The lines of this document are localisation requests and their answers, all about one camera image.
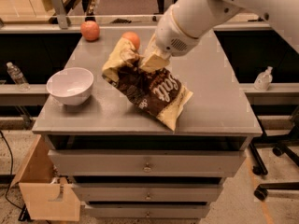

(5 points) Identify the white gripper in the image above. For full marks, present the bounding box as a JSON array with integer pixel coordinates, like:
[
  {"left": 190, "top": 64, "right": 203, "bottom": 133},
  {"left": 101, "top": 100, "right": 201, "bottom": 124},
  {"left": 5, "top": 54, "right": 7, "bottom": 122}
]
[{"left": 138, "top": 5, "right": 199, "bottom": 73}]

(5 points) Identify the brown chip bag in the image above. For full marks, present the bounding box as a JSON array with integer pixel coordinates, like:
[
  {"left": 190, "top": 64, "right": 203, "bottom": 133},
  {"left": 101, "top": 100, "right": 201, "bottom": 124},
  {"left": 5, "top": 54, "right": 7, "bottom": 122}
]
[{"left": 102, "top": 38, "right": 192, "bottom": 131}]

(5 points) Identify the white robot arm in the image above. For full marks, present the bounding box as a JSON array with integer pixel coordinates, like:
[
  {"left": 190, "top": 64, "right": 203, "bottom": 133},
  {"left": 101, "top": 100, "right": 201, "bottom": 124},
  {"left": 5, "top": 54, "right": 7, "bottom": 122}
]
[{"left": 139, "top": 0, "right": 299, "bottom": 73}]

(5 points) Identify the white bowl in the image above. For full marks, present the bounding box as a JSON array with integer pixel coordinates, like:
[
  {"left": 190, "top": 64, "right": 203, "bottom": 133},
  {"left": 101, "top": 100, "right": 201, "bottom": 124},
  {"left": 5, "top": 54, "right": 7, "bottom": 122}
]
[{"left": 46, "top": 67, "right": 93, "bottom": 105}]

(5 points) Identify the orange fruit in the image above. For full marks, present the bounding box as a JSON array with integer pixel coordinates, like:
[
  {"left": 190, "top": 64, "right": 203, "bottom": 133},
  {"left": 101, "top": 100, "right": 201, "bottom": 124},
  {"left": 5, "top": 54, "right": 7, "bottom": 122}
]
[{"left": 122, "top": 32, "right": 140, "bottom": 49}]

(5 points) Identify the red apple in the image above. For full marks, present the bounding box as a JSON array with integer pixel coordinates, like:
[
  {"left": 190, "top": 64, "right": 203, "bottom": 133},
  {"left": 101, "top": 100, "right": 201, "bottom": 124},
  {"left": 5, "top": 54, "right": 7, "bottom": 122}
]
[{"left": 80, "top": 21, "right": 100, "bottom": 41}]

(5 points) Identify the top grey drawer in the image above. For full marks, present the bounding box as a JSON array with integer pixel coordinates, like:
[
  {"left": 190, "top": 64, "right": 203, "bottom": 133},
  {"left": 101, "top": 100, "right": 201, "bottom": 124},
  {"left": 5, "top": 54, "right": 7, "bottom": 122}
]
[{"left": 49, "top": 149, "right": 245, "bottom": 177}]

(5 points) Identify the grey drawer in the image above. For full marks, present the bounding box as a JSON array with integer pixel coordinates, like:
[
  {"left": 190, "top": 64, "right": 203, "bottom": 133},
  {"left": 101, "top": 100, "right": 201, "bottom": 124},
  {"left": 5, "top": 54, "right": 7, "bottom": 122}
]
[
  {"left": 72, "top": 183, "right": 223, "bottom": 203},
  {"left": 49, "top": 149, "right": 245, "bottom": 177},
  {"left": 85, "top": 203, "right": 209, "bottom": 219}
]

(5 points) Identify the hand sanitizer bottle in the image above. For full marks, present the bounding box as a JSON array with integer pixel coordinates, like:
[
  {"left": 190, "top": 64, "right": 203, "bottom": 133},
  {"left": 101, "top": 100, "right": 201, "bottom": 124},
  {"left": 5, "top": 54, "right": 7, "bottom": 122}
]
[{"left": 254, "top": 66, "right": 273, "bottom": 91}]

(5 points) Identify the grey drawer cabinet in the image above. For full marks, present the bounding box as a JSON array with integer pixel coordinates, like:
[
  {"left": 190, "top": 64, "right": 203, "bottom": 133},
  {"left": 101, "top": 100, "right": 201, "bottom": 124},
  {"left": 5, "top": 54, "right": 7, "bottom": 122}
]
[{"left": 33, "top": 28, "right": 262, "bottom": 206}]

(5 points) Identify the clear water bottle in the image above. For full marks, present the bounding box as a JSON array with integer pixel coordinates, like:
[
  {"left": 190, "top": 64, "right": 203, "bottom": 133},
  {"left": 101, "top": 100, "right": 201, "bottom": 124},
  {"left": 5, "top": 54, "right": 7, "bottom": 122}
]
[{"left": 7, "top": 62, "right": 30, "bottom": 91}]

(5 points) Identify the middle grey drawer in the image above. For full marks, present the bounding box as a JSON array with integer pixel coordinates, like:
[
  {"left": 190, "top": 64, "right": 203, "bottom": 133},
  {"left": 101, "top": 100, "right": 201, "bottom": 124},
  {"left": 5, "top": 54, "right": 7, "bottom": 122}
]
[{"left": 72, "top": 183, "right": 223, "bottom": 203}]

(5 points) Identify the bottom grey drawer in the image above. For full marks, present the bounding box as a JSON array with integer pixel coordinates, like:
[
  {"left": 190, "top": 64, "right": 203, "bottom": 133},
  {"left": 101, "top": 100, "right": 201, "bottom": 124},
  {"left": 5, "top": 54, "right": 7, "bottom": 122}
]
[{"left": 85, "top": 203, "right": 209, "bottom": 219}]

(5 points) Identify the black office chair base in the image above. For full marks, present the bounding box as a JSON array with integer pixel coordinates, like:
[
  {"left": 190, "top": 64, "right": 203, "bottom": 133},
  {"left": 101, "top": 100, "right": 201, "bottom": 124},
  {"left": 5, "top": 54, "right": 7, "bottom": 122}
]
[{"left": 249, "top": 112, "right": 299, "bottom": 201}]

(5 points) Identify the light wooden drawer box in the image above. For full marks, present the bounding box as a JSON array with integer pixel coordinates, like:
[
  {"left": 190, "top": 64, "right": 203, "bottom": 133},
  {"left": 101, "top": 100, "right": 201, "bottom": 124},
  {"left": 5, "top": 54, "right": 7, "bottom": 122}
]
[{"left": 11, "top": 135, "right": 80, "bottom": 221}]

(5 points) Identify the left metal rail bracket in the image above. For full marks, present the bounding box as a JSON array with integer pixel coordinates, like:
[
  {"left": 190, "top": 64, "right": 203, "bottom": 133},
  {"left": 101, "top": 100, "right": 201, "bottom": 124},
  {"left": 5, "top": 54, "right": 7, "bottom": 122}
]
[{"left": 50, "top": 0, "right": 68, "bottom": 29}]

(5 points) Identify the black floor cable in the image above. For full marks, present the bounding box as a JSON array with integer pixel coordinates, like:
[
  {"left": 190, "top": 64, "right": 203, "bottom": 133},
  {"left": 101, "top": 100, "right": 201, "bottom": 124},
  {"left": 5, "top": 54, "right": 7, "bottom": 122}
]
[{"left": 0, "top": 130, "right": 25, "bottom": 211}]

